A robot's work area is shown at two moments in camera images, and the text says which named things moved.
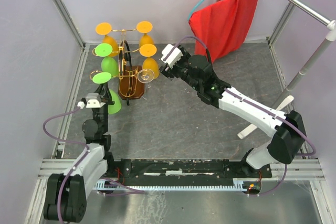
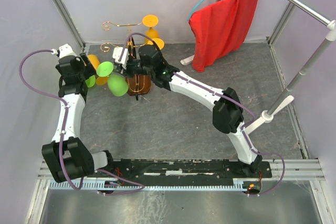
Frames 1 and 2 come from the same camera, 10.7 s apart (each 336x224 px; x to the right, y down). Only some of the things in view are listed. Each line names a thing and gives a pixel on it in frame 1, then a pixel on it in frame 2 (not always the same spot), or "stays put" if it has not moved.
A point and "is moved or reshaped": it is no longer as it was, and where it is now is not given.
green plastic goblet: [109, 64] → [91, 81]
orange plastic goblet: [145, 27] → [151, 20]
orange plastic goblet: [104, 29] → [94, 60]
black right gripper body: [179, 70] → [134, 66]
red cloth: [223, 26] stays put
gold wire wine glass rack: [130, 78] → [136, 84]
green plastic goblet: [103, 77] → [117, 84]
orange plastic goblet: [148, 50] is moved or reshaped
